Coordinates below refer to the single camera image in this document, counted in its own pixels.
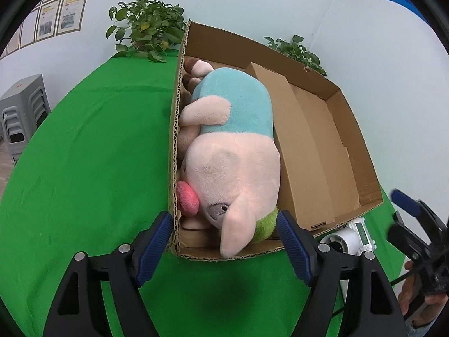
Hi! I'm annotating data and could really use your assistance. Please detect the green tablecloth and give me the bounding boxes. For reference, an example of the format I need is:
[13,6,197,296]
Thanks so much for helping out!
[0,51,414,337]

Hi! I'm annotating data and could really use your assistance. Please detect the small potted green plant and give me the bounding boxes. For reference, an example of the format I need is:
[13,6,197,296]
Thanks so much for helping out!
[263,35,327,76]

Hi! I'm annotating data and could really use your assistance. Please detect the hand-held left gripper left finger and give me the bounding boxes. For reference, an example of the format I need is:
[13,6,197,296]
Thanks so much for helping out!
[42,211,174,337]

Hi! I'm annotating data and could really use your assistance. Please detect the pink pig plush toy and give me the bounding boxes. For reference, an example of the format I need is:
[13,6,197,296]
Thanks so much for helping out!
[177,60,281,258]

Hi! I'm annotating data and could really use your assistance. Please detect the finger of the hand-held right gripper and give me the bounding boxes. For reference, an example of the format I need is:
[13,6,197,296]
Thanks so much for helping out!
[387,211,427,264]
[391,189,439,232]

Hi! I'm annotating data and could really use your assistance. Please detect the white hair dryer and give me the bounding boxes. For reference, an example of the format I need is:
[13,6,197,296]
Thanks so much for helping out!
[319,227,365,309]

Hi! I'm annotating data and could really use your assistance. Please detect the brown cardboard box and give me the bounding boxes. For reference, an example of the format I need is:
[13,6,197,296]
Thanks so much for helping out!
[168,21,384,262]

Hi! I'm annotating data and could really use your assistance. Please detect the large potted green plant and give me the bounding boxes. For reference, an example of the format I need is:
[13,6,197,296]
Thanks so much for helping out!
[105,0,192,63]

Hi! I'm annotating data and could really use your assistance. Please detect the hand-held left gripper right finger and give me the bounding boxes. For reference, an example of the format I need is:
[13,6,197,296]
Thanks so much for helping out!
[275,209,409,337]

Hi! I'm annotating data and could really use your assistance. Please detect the brown plush toy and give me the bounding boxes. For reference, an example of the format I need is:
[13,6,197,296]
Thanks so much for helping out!
[177,56,201,162]

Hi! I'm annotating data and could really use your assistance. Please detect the row of framed wall posters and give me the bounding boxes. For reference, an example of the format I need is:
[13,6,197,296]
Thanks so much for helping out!
[0,0,97,60]

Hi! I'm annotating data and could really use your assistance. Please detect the white box with green print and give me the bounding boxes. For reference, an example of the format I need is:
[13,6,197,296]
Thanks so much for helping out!
[347,218,376,253]

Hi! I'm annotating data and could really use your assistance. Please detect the grey stacked plastic stools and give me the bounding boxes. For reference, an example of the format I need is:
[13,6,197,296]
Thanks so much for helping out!
[0,74,48,165]

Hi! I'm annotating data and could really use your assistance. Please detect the person's right hand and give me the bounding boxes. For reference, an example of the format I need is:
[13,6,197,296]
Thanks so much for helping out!
[397,260,449,329]

